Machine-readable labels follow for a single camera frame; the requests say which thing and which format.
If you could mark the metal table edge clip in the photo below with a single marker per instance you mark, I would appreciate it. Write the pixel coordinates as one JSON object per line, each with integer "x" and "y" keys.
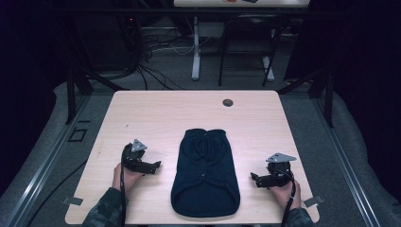
{"x": 313, "y": 201}
{"x": 73, "y": 200}

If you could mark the person's right hand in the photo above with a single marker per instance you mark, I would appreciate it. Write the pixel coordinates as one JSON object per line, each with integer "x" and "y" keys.
{"x": 285, "y": 195}

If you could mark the white desk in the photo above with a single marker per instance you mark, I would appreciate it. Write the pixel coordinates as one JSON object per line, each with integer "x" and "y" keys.
{"x": 197, "y": 47}

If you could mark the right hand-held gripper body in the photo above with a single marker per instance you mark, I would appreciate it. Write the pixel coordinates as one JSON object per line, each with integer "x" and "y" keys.
{"x": 280, "y": 170}

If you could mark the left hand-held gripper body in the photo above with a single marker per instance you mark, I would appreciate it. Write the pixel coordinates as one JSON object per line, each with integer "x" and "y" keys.
{"x": 134, "y": 156}

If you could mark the person's left hand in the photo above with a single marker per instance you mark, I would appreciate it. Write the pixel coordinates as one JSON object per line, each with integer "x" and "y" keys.
{"x": 127, "y": 178}

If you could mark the dark navy garment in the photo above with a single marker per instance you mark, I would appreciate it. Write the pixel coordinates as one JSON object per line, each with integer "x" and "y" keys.
{"x": 205, "y": 176}

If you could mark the black chair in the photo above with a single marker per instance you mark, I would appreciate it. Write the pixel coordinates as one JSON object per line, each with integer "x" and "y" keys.
{"x": 249, "y": 38}

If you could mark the round table grommet hole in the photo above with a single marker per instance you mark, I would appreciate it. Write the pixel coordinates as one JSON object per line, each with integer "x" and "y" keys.
{"x": 227, "y": 102}

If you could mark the black metal frame stand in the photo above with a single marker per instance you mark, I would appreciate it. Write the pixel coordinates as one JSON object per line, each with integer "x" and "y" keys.
{"x": 326, "y": 91}
{"x": 72, "y": 82}

